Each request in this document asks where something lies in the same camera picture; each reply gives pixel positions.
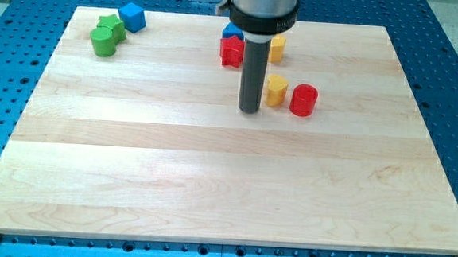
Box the green cylinder block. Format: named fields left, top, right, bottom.
left=90, top=26, right=116, bottom=57

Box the yellow hexagon block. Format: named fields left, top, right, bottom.
left=268, top=34, right=286, bottom=63

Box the red star block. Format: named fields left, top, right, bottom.
left=220, top=36, right=245, bottom=68

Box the blue block behind star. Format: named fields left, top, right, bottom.
left=222, top=22, right=244, bottom=41

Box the red cylinder block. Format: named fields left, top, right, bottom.
left=289, top=84, right=319, bottom=117

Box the yellow heart block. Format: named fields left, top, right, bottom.
left=266, top=74, right=289, bottom=107

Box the green star block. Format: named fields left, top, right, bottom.
left=97, top=14, right=126, bottom=45

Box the blue perforated metal table plate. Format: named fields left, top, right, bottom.
left=0, top=0, right=458, bottom=257

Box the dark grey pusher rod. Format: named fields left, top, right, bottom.
left=239, top=40, right=271, bottom=114

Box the light wooden board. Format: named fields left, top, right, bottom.
left=0, top=7, right=458, bottom=255

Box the blue cube block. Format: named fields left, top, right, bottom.
left=118, top=3, right=146, bottom=33

